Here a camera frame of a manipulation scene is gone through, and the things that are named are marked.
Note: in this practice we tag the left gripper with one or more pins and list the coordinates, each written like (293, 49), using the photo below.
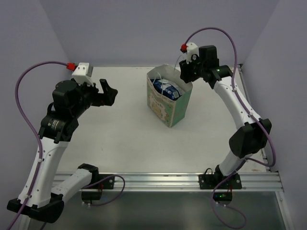
(96, 95)

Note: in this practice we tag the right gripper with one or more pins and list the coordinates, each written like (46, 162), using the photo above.
(185, 73)

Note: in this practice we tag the blue white snack bag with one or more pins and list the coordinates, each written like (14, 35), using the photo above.
(167, 88)

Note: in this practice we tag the green paper bag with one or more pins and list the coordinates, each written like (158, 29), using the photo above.
(170, 112)

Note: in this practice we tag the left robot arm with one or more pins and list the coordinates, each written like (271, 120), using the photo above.
(40, 200)

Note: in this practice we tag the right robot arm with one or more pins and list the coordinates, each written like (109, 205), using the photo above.
(251, 130)

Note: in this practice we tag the left black control box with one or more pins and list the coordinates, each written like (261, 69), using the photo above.
(90, 196)

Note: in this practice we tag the black control box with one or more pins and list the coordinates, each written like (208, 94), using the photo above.
(223, 197)
(90, 196)

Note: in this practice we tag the right black control box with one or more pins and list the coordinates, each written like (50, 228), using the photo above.
(223, 197)

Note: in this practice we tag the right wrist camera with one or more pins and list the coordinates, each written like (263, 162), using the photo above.
(191, 50)

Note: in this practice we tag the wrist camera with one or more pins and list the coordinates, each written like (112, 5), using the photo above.
(191, 50)
(81, 73)

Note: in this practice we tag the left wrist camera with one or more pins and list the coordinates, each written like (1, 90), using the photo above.
(81, 73)

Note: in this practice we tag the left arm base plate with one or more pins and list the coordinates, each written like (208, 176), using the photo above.
(107, 184)

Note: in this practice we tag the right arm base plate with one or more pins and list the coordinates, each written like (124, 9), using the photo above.
(207, 182)

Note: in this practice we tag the aluminium rail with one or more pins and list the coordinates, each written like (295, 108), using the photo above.
(192, 182)

